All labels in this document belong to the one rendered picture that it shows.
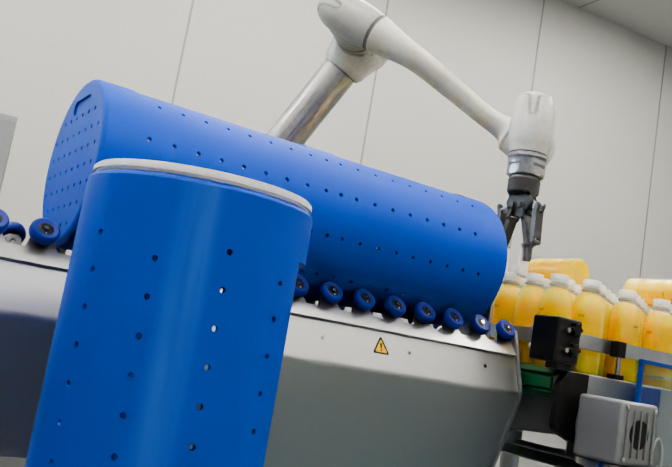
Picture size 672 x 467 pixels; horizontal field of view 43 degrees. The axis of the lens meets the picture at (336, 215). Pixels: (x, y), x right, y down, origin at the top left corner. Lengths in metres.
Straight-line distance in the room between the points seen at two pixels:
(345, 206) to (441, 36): 3.92
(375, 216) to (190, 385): 0.72
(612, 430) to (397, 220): 0.57
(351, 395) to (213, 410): 0.65
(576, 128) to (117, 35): 3.08
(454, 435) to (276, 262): 0.87
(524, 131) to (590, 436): 0.71
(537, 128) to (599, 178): 4.03
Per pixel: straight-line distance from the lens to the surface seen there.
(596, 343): 1.90
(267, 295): 0.98
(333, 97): 2.36
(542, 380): 1.82
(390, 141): 5.06
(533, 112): 2.06
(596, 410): 1.77
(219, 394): 0.96
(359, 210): 1.55
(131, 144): 1.35
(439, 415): 1.72
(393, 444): 1.69
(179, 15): 4.67
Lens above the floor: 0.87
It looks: 9 degrees up
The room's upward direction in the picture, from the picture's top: 10 degrees clockwise
